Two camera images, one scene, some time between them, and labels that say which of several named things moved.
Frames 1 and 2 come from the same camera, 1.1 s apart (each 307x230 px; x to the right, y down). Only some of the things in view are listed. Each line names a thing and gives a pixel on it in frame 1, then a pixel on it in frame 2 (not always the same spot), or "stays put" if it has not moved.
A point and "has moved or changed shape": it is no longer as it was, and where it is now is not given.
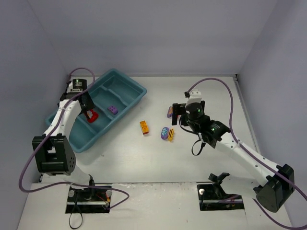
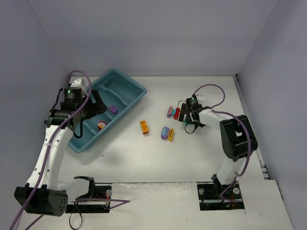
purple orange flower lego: (170, 112) stays put
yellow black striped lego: (171, 134) stays put
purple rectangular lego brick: (113, 110) stays put
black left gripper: (87, 103) -> (93, 105)
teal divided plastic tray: (112, 92) stays put
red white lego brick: (89, 114) has moved or changed shape
